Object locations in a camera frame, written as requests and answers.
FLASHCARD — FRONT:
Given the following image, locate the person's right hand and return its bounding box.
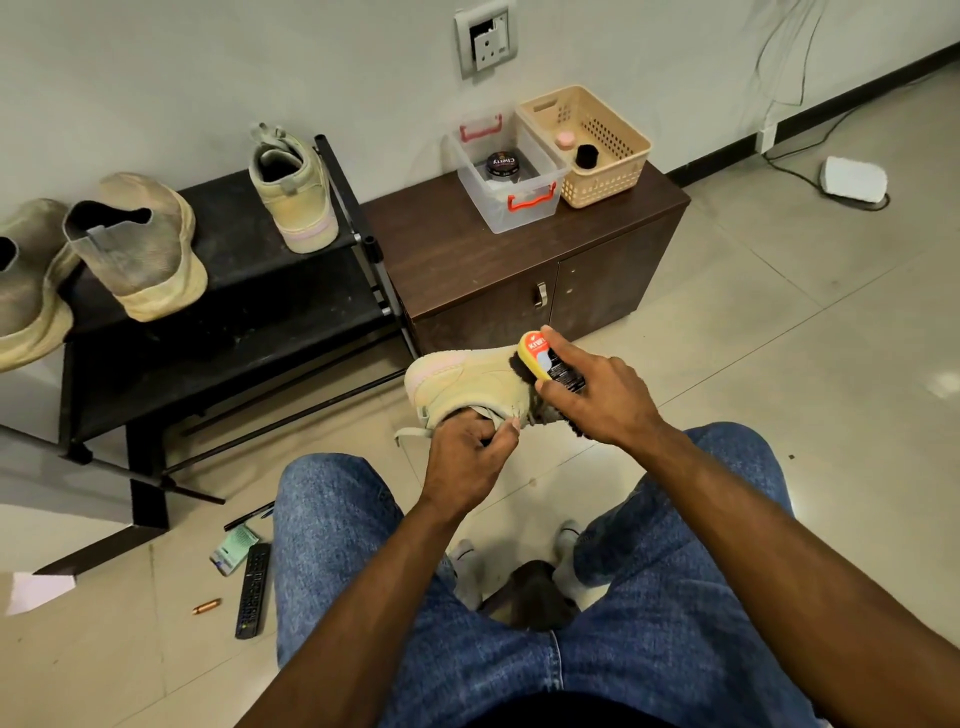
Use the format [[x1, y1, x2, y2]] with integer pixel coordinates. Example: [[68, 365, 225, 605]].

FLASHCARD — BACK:
[[532, 325, 665, 455]]

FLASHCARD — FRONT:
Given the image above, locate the person's left hand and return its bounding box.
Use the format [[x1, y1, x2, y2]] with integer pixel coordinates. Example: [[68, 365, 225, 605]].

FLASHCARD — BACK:
[[420, 408, 521, 524]]

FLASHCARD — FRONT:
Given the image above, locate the pale green lace-up shoe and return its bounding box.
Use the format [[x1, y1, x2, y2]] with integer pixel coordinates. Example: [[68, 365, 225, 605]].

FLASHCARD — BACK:
[[247, 123, 341, 254], [397, 345, 572, 446]]

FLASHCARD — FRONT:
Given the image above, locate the black orange shoe brush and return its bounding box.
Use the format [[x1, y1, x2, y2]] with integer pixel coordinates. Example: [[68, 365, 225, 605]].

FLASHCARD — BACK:
[[510, 330, 590, 399]]

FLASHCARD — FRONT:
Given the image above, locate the clear plastic storage box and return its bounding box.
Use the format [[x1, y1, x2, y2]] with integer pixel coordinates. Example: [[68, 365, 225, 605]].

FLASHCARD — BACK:
[[450, 114, 572, 234]]

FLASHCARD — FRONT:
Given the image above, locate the beige plastic basket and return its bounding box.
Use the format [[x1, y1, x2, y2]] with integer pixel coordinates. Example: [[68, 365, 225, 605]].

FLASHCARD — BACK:
[[517, 84, 656, 209]]

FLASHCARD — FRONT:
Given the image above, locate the worn tan slip-on shoe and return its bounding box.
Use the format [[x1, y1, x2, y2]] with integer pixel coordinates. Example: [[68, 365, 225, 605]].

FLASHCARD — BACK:
[[63, 171, 210, 323], [0, 198, 77, 374]]

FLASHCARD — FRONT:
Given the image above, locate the person's right forearm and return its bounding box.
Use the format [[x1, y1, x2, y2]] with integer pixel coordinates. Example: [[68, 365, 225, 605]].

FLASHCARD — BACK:
[[630, 424, 960, 728]]

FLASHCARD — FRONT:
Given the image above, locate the person's left leg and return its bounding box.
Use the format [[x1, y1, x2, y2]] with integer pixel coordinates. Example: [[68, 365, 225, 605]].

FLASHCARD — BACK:
[[273, 450, 557, 728]]

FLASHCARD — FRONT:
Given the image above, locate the person's leg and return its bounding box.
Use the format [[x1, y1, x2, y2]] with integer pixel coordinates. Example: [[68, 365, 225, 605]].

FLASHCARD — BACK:
[[547, 421, 819, 728], [273, 450, 557, 728]]

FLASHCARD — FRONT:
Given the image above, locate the dark brown wooden cabinet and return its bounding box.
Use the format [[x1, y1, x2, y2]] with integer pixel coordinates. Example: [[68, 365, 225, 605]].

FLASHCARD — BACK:
[[364, 160, 692, 359]]

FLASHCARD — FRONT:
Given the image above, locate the person's right leg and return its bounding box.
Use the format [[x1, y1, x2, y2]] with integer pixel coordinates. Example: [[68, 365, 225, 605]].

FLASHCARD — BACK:
[[547, 421, 819, 728]]

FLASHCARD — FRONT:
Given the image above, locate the black pen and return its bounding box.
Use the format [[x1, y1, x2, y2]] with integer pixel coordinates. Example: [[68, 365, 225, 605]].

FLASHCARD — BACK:
[[223, 499, 278, 531]]

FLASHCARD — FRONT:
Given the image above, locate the black metal shoe rack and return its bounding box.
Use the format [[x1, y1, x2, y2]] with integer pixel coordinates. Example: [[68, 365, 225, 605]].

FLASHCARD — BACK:
[[0, 133, 422, 579]]

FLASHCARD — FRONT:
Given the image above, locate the green paper packet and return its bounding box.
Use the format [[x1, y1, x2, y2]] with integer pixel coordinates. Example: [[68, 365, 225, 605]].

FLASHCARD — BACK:
[[210, 523, 264, 578]]

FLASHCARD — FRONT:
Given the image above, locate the black remote control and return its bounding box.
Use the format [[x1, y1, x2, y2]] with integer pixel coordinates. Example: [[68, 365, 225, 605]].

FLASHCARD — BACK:
[[235, 541, 273, 641]]

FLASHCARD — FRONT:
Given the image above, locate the white router box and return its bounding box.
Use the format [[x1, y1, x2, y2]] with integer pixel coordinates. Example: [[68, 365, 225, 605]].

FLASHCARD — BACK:
[[820, 156, 891, 210]]

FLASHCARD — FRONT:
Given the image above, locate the white paper sheet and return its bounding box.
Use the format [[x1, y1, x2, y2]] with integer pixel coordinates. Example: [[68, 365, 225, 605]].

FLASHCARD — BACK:
[[4, 571, 77, 617]]

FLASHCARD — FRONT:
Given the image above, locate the white cable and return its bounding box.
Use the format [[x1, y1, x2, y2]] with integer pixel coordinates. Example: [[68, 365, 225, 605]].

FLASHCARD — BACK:
[[750, 0, 890, 213]]

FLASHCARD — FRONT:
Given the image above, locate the white wall socket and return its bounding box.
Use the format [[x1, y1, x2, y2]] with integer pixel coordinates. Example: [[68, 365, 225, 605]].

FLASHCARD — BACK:
[[454, 0, 519, 80]]

